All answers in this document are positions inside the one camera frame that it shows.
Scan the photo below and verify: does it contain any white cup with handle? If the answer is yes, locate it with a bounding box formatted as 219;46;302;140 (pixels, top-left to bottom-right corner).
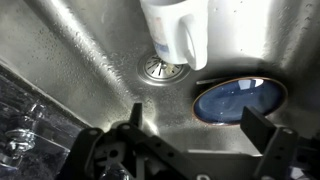
139;0;210;72

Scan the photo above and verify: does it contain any chrome faucet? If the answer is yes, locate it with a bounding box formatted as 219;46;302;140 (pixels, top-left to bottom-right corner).
0;99;68;171

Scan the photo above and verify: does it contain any stainless steel sink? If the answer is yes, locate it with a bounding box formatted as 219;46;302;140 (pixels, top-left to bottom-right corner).
0;0;320;180

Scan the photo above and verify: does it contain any metal sink drain strainer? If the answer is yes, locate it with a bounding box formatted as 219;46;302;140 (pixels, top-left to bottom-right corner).
136;53;192;87

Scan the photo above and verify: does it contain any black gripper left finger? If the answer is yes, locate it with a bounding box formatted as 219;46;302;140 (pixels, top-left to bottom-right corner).
58;101;214;180

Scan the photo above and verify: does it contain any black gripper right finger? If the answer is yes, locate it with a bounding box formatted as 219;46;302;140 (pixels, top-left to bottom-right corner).
240;105;320;180

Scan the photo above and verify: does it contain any small dark blue plate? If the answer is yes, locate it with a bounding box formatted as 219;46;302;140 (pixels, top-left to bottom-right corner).
191;76;289;127

